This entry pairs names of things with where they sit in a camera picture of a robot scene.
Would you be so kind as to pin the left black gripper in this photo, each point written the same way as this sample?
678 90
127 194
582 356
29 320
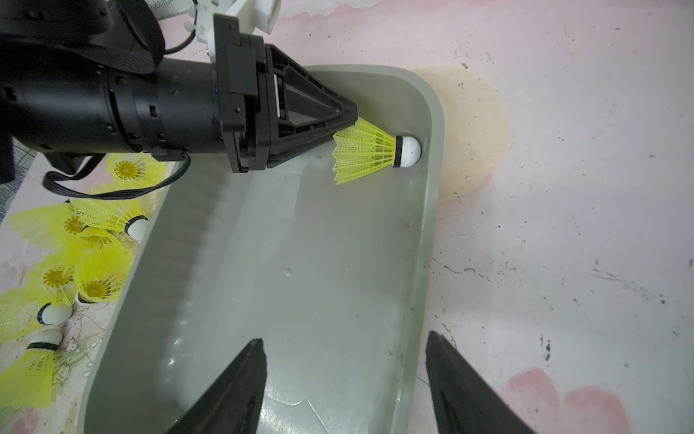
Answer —
271 109

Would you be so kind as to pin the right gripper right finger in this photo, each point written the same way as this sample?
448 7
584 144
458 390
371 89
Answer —
463 402

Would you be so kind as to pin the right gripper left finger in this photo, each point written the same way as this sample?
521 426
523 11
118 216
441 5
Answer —
233 403

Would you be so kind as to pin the yellow shuttlecock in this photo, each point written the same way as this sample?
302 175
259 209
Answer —
123 216
27 383
46 299
132 171
50 227
364 149
100 275

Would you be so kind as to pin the grey plastic storage box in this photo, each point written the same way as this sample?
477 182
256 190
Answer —
333 280

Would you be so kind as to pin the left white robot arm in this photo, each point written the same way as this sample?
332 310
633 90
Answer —
87 78

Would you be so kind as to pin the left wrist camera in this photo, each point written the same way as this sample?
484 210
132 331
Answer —
188 25

